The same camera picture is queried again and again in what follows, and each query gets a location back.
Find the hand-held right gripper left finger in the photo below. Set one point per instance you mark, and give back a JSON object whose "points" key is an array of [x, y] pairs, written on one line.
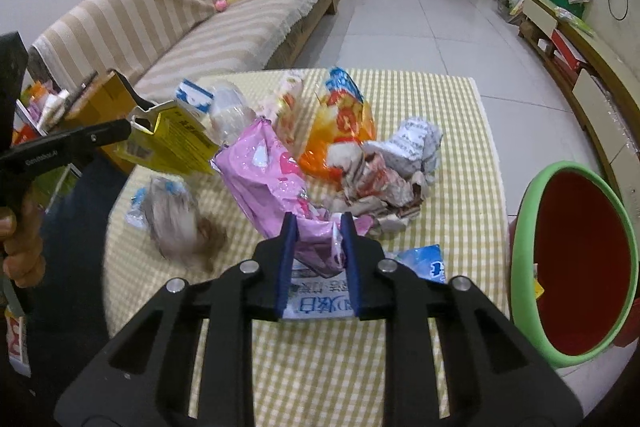
{"points": [[288, 269]]}

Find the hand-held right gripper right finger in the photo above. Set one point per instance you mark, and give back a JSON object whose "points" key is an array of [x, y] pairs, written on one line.
{"points": [[352, 274]]}

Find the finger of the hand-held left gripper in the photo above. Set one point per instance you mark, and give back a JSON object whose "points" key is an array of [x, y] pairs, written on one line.
{"points": [[102, 134]]}

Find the yellow card package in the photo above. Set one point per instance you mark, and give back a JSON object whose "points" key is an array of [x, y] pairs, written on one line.
{"points": [[175, 142]]}

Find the pink plastic bag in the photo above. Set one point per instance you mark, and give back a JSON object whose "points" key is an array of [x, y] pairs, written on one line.
{"points": [[265, 177]]}

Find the blue white milk carton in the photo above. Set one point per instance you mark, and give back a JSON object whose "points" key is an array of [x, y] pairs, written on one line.
{"points": [[194, 99]]}

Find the grey plastic wrapper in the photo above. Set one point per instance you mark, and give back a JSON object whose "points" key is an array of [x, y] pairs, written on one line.
{"points": [[175, 227]]}

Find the clear plastic bag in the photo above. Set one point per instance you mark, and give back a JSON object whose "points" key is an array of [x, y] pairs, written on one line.
{"points": [[230, 112]]}

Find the orange plastic bag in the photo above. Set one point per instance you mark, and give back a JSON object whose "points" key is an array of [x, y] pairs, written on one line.
{"points": [[345, 127]]}

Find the green-rimmed red trash bin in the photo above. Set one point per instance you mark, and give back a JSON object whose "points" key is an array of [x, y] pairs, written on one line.
{"points": [[580, 267]]}

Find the person's left hand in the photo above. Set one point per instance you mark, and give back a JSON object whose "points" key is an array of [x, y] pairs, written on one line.
{"points": [[22, 252]]}

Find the brown cardboard box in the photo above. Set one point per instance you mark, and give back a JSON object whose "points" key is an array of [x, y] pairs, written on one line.
{"points": [[100, 107]]}

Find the white packet blue print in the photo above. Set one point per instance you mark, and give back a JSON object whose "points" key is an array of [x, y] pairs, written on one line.
{"points": [[315, 304]]}

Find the crumpled brown paper wrapper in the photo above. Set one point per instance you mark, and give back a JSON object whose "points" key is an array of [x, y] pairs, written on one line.
{"points": [[375, 192]]}

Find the person's dark blue trousers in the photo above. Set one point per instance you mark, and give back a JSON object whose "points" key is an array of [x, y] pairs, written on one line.
{"points": [[75, 247]]}

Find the striped beige sofa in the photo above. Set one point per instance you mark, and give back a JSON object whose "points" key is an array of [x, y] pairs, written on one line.
{"points": [[165, 17]]}

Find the crumpled white paper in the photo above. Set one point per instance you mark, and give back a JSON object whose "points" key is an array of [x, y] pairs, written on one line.
{"points": [[412, 147]]}

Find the pink white snack wrapper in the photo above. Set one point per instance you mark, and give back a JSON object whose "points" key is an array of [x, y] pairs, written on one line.
{"points": [[285, 102]]}

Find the red flat box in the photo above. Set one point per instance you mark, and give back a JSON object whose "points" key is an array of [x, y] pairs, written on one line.
{"points": [[567, 49]]}

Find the cream wooden tv cabinet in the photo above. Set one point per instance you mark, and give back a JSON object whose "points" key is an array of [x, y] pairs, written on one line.
{"points": [[600, 72]]}

